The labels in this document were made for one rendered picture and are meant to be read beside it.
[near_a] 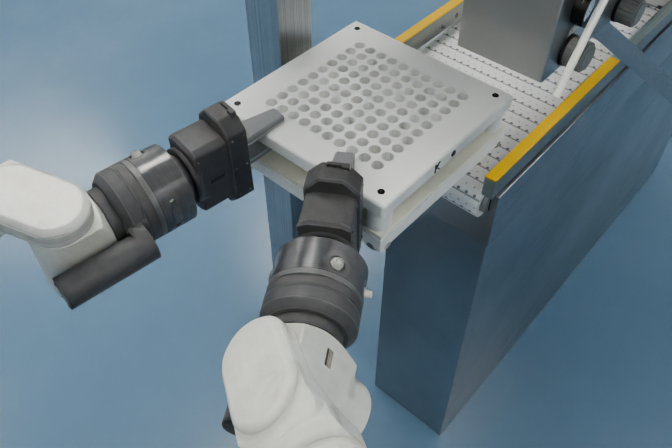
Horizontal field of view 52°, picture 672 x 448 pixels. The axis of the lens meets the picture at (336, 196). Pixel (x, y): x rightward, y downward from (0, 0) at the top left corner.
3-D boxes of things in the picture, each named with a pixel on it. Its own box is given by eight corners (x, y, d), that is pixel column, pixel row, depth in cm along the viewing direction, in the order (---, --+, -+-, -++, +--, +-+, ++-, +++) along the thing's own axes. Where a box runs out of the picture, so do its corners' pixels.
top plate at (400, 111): (382, 221, 70) (383, 207, 68) (219, 117, 81) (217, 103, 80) (511, 108, 83) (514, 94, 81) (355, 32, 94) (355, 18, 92)
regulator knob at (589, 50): (576, 79, 70) (587, 41, 66) (554, 70, 71) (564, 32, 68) (592, 65, 71) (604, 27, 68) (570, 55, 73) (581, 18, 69)
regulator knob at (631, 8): (628, 34, 77) (640, -1, 73) (607, 25, 78) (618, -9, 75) (641, 21, 78) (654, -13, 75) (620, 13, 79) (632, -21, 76)
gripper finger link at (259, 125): (288, 124, 77) (242, 148, 74) (271, 110, 79) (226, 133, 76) (287, 113, 76) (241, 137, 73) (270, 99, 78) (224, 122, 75)
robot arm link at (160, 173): (202, 80, 74) (100, 128, 69) (254, 125, 69) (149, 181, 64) (218, 164, 83) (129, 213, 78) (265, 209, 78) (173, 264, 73)
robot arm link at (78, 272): (128, 206, 78) (31, 259, 73) (111, 144, 69) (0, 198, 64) (183, 276, 73) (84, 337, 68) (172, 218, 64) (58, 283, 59)
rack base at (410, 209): (379, 253, 73) (381, 238, 72) (224, 149, 85) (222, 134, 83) (503, 139, 86) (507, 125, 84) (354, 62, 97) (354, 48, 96)
